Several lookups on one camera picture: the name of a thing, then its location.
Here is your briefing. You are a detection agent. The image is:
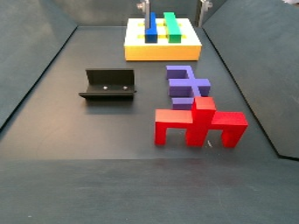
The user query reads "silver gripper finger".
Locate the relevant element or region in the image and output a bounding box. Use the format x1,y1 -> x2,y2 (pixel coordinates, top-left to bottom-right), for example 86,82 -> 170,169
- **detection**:
137,0 -> 151,29
199,0 -> 213,26

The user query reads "purple three-legged block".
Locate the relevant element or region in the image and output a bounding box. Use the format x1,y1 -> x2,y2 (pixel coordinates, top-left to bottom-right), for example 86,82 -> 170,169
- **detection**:
166,66 -> 211,110

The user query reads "yellow slotted board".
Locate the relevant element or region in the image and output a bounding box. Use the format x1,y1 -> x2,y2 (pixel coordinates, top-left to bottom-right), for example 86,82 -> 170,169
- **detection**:
125,18 -> 202,61

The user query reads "black angled fixture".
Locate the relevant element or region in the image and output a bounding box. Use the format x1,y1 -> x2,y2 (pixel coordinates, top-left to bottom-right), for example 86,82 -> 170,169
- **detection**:
79,68 -> 137,100

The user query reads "green rectangular bar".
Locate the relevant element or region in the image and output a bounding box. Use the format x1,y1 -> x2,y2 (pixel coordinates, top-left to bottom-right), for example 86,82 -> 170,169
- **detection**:
163,12 -> 182,44

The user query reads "blue rectangular bar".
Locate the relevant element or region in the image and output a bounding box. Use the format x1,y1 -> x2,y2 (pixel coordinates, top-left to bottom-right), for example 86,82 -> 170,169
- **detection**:
145,12 -> 158,44

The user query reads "red three-legged block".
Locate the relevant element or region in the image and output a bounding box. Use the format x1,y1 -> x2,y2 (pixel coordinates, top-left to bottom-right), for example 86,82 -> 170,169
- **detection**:
154,96 -> 249,148

